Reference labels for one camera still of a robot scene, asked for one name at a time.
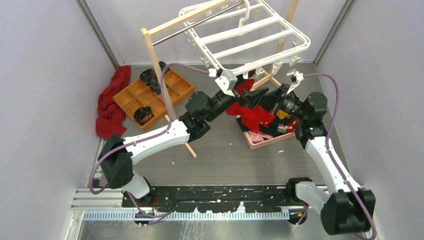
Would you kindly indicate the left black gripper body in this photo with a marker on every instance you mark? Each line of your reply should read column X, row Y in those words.
column 237, row 98

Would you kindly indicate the pink sock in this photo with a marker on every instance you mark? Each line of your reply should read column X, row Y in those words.
column 258, row 137

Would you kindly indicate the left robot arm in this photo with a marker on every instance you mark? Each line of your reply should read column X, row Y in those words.
column 119, row 155

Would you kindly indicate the red santa sock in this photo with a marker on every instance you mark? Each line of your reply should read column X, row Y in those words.
column 251, row 118
column 245, row 84

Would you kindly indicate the pink plastic basket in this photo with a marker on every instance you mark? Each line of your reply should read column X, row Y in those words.
column 287, row 127

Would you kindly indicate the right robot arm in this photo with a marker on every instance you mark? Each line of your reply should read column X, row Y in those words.
column 345, row 207

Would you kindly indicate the rolled dark green sock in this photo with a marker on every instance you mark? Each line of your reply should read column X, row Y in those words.
column 155, row 87

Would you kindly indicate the rolled teal sock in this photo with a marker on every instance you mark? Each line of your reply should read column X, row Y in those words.
column 163, row 67

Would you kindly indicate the wooden compartment tray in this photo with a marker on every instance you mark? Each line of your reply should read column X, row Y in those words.
column 137, row 95

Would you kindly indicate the rolled black orange sock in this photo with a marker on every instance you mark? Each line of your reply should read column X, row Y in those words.
column 143, row 115

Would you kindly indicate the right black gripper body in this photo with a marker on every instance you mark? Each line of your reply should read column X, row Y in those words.
column 288, row 103

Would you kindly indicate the mustard yellow sock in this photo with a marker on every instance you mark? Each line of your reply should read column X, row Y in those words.
column 281, row 114

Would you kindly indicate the white plastic clip hanger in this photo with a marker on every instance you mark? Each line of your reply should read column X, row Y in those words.
column 245, row 35

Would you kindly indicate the red cloth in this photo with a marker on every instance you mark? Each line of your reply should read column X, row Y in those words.
column 110, row 115

